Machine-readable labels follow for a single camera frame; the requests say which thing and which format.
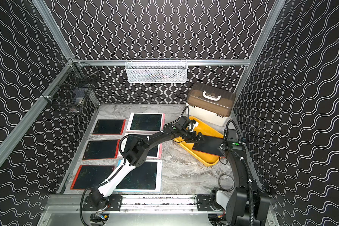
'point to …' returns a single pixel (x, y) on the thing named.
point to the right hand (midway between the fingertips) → (229, 151)
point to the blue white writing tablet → (146, 178)
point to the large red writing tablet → (88, 176)
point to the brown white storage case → (210, 103)
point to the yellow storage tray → (206, 158)
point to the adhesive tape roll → (226, 181)
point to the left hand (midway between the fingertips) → (201, 140)
